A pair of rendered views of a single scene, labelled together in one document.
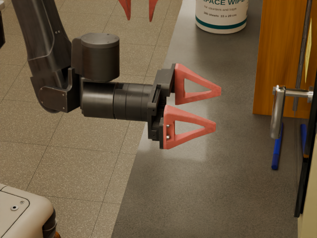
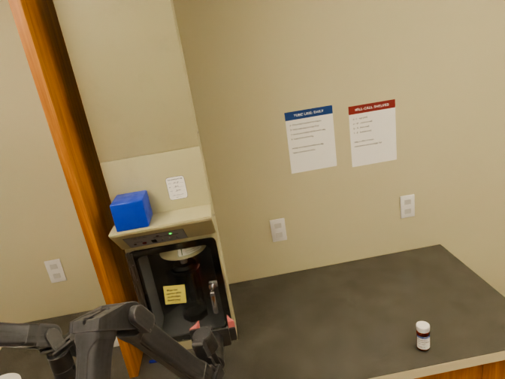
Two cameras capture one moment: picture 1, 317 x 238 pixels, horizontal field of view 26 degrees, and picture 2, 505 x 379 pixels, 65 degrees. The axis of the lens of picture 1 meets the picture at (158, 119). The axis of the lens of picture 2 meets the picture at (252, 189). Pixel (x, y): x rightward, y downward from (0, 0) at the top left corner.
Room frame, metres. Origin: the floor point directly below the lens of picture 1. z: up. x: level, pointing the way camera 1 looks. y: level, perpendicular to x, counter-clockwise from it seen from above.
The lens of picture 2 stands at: (0.90, 1.04, 1.98)
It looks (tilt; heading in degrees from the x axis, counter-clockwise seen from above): 19 degrees down; 258
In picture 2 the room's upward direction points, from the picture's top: 9 degrees counter-clockwise
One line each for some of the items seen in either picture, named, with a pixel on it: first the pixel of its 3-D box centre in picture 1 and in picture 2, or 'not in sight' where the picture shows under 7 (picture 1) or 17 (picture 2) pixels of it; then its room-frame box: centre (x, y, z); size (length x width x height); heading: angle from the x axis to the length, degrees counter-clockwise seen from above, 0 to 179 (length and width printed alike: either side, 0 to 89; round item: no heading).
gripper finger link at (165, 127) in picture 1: (184, 119); (224, 326); (0.83, -0.04, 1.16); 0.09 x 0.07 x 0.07; 81
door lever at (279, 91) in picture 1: (288, 112); (213, 298); (0.83, -0.19, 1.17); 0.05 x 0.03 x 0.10; 80
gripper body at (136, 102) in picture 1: (141, 102); (213, 344); (0.87, 0.03, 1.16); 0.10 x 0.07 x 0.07; 171
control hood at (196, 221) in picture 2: not in sight; (164, 232); (0.94, -0.19, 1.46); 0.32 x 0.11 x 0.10; 171
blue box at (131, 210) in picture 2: not in sight; (131, 210); (1.02, -0.20, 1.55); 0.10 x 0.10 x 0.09; 81
